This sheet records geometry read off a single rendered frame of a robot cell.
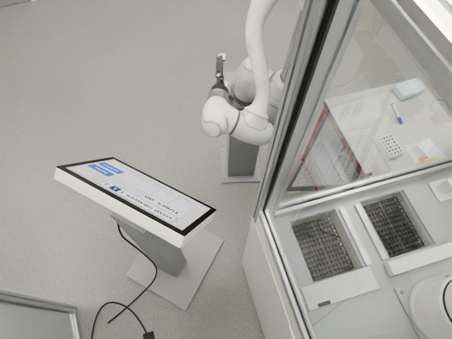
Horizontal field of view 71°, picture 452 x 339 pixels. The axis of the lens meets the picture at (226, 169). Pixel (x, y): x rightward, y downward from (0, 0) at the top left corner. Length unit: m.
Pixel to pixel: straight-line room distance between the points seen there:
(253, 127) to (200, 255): 1.20
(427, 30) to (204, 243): 1.99
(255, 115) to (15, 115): 2.40
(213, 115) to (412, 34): 0.88
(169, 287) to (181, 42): 2.26
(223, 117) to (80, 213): 1.60
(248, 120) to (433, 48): 0.91
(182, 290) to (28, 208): 1.28
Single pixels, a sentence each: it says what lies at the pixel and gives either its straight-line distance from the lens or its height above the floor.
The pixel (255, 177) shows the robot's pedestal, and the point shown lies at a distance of 2.41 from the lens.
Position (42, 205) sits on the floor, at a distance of 2.66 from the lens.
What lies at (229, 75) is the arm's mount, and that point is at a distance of 1.92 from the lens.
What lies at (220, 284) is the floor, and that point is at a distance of 2.19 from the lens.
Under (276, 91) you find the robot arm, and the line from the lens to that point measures 1.57.
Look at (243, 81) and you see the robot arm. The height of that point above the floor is 0.99.
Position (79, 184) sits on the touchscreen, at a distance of 1.18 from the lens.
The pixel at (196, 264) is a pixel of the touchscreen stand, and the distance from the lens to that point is 2.17.
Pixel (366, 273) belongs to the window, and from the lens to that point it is 0.60.
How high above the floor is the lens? 2.16
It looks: 62 degrees down
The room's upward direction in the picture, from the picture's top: 1 degrees clockwise
